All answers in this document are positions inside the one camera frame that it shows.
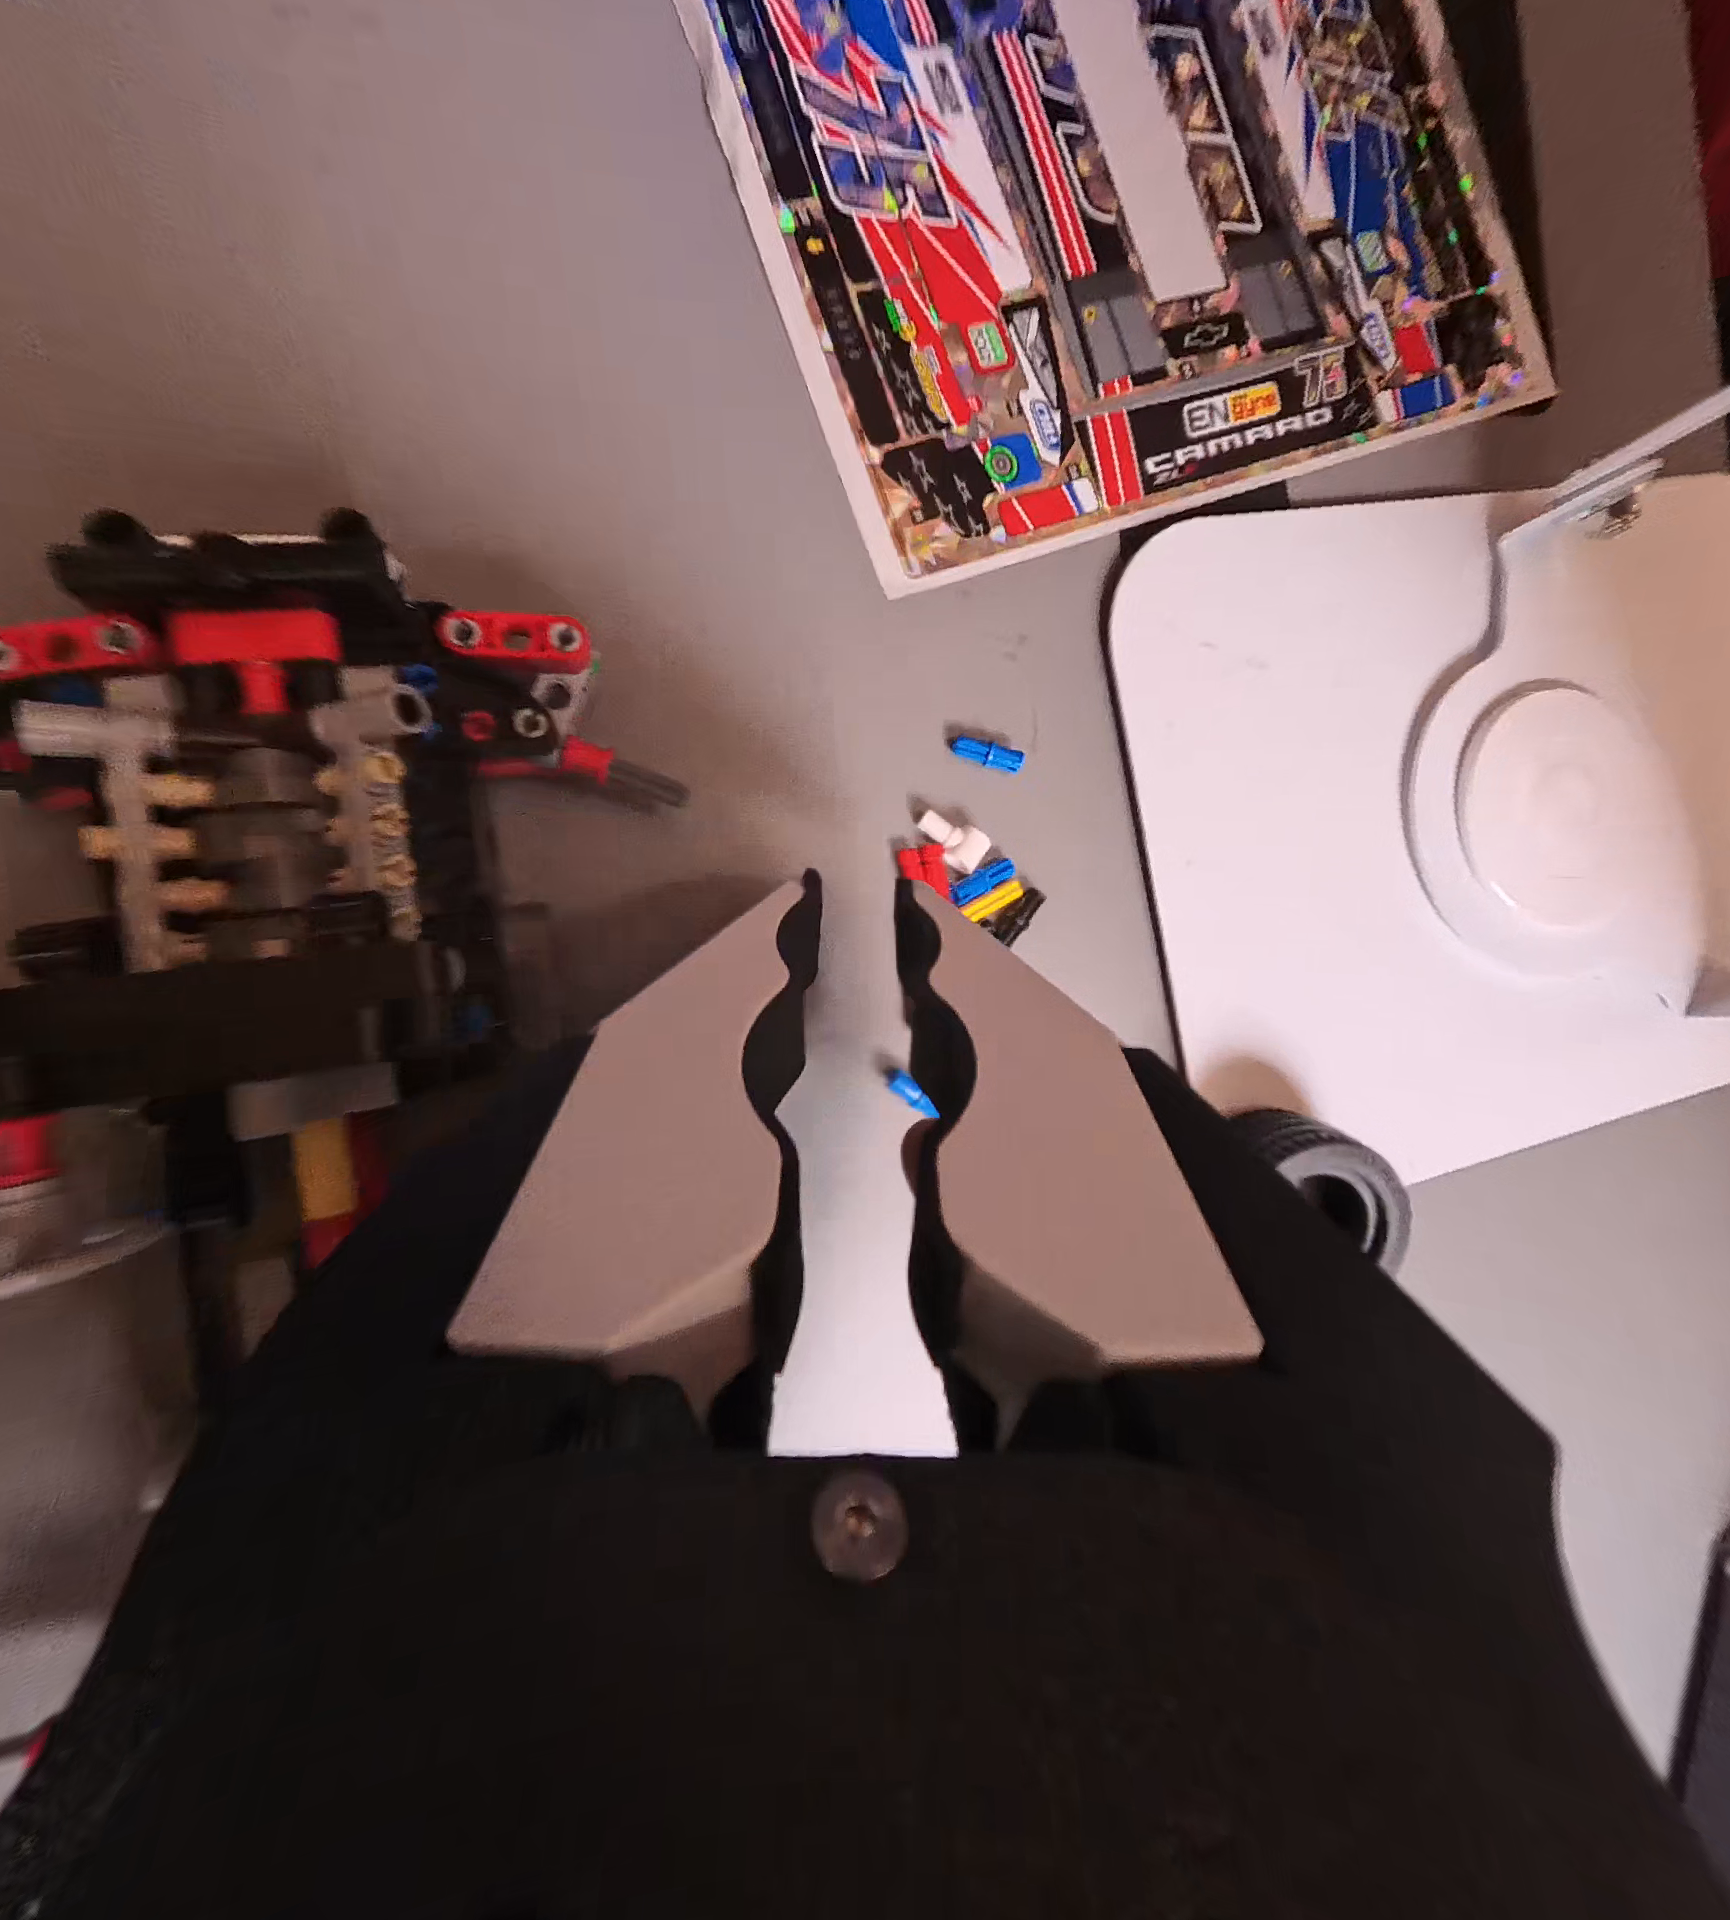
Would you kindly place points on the colourful sticker sheet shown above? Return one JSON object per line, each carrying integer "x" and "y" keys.
{"x": 1104, "y": 224}

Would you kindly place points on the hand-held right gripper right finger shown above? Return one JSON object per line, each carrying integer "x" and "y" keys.
{"x": 1091, "y": 1184}

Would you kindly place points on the red lego pin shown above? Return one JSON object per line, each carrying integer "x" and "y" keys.
{"x": 923, "y": 867}

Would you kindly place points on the yellow lego axle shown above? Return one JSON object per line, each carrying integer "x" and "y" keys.
{"x": 1001, "y": 903}

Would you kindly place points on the white lego connector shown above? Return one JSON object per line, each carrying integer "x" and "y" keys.
{"x": 955, "y": 836}

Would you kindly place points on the black lego pin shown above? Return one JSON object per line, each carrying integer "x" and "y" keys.
{"x": 1020, "y": 919}

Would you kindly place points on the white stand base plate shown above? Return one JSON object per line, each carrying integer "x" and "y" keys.
{"x": 1284, "y": 824}

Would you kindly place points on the lego car model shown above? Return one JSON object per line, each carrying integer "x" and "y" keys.
{"x": 265, "y": 811}

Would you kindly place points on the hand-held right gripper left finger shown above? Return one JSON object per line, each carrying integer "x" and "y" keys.
{"x": 625, "y": 1184}

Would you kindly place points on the small lego tire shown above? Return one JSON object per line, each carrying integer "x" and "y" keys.
{"x": 1353, "y": 1192}

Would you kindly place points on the blue lego pin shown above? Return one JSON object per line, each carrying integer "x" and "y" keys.
{"x": 912, "y": 1091}
{"x": 984, "y": 752}
{"x": 984, "y": 882}

